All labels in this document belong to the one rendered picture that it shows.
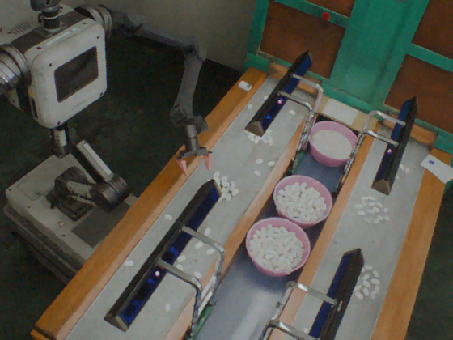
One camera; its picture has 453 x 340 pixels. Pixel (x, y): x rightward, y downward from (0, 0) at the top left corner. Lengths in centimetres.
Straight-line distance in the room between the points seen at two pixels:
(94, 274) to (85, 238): 47
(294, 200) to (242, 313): 59
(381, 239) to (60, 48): 153
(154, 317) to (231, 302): 32
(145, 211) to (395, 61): 140
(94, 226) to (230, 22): 195
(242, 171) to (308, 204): 34
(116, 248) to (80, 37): 81
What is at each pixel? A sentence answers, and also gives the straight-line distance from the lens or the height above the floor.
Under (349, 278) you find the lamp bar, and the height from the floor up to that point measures 111.
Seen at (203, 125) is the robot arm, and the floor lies 104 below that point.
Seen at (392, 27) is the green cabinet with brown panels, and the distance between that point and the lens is 250.
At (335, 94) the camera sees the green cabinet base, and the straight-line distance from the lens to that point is 277.
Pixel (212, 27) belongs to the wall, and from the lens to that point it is 383.
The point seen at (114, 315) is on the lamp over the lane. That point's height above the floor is 111.
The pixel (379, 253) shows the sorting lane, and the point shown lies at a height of 74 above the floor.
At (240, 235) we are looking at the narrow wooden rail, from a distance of 207.
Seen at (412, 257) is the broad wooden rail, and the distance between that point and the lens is 226.
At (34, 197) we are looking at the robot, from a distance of 257.
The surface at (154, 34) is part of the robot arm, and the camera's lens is 219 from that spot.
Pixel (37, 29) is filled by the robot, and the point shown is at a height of 146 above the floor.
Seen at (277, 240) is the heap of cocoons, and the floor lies 74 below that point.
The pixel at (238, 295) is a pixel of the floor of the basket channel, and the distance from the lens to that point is 203.
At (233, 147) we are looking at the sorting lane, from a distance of 241.
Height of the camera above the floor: 246
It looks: 48 degrees down
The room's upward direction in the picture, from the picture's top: 11 degrees clockwise
